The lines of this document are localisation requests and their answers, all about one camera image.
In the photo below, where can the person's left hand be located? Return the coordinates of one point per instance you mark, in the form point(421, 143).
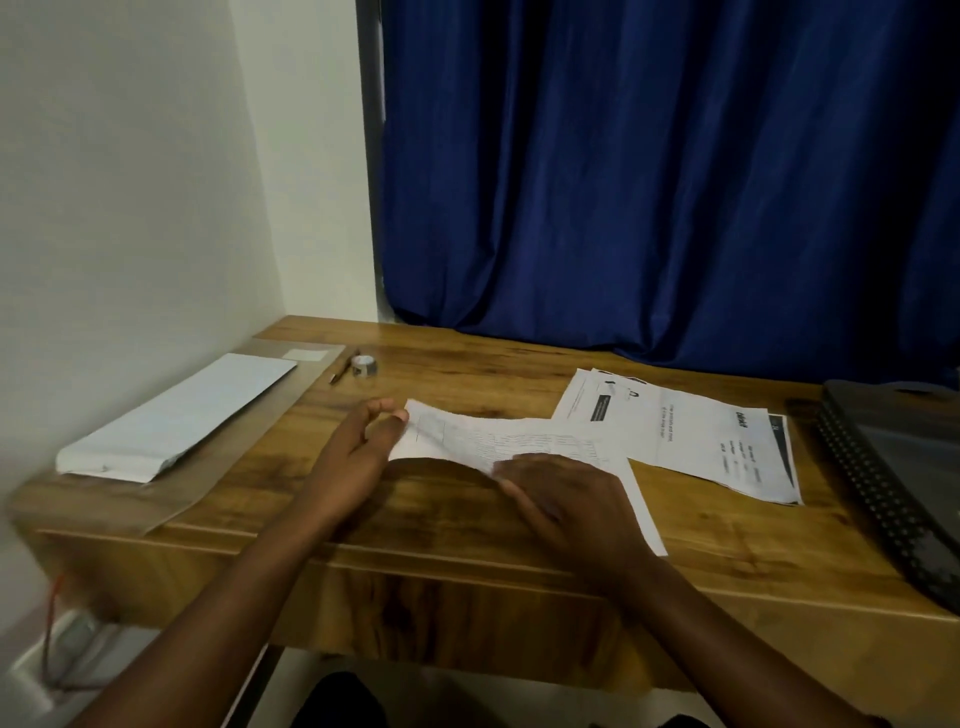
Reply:
point(341, 469)

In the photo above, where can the person's right hand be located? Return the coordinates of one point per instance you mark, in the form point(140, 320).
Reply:
point(585, 517)

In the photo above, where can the person's left thumb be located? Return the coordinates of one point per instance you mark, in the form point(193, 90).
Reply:
point(390, 429)

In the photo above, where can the person's right fingers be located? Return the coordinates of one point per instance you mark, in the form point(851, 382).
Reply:
point(532, 487)

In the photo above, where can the white printed paper sheet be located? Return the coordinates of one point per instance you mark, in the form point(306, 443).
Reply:
point(480, 439)

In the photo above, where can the person's right forearm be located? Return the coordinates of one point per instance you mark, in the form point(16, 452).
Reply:
point(735, 660)

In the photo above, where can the person's left forearm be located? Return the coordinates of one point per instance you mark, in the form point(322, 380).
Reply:
point(217, 622)

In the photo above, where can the silver tape roll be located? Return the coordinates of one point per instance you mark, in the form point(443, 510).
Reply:
point(364, 365)

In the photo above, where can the dark pen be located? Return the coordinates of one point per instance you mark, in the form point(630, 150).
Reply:
point(341, 369)

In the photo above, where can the white sheet with black header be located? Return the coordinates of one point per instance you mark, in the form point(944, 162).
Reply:
point(574, 397)

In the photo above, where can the wooden desk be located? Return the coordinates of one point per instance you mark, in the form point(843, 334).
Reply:
point(420, 592)

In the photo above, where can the clear plastic sheet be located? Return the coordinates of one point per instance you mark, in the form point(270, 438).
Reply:
point(225, 469)

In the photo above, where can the white sheet with black banner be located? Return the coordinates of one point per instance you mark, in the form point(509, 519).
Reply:
point(720, 442)

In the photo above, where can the folded white paper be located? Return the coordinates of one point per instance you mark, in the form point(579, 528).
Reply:
point(180, 420)

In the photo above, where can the person's dark trousers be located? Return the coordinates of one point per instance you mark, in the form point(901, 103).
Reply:
point(337, 701)

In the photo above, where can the blue curtain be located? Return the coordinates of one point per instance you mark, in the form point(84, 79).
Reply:
point(675, 172)

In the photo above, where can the black mesh tray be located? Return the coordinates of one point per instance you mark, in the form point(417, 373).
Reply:
point(892, 465)

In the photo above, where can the white power strip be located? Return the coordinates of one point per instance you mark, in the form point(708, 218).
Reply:
point(60, 660)

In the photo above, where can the grey window frame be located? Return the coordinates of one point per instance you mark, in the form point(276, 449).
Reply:
point(369, 150)

